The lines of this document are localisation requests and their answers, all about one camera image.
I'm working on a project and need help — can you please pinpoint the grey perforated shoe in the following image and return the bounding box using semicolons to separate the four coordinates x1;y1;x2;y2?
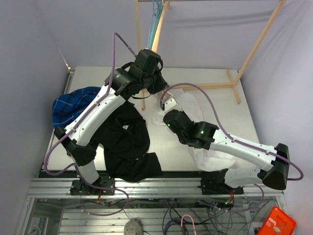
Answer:
124;218;144;235

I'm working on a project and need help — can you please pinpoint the orange box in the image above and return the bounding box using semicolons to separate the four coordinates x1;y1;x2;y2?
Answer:
257;206;297;235

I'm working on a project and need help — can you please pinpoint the black garment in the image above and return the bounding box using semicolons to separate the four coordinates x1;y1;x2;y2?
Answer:
90;101;162;183

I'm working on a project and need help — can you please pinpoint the blue plaid shirt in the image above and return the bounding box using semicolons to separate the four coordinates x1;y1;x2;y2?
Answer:
52;87;101;129

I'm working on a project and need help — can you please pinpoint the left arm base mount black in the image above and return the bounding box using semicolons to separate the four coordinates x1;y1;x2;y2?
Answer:
70;178;115;196

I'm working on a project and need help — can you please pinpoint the teal plastic hanger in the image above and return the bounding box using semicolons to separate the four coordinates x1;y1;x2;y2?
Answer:
147;0;163;49

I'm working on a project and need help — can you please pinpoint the light wooden hanger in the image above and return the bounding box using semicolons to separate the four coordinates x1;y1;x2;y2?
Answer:
151;0;170;53

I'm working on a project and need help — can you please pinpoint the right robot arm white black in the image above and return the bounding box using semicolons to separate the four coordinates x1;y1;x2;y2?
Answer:
163;110;290;194

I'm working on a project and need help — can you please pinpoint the aluminium frame rail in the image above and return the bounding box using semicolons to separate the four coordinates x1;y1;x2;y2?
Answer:
26;177;284;198

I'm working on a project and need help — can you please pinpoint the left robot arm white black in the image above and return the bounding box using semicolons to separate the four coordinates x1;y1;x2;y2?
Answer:
54;48;167;194

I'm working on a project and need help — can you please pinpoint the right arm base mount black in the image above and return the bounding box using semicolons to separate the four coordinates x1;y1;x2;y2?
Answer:
198;169;244;195

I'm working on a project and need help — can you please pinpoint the white shirt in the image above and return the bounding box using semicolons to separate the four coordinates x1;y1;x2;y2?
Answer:
150;89;238;172

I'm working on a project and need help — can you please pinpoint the pink cable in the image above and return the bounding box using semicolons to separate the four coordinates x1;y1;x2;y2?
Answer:
180;214;196;235

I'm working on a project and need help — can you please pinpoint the wooden clothes rack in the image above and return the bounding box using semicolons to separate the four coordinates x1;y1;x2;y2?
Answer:
133;0;287;110

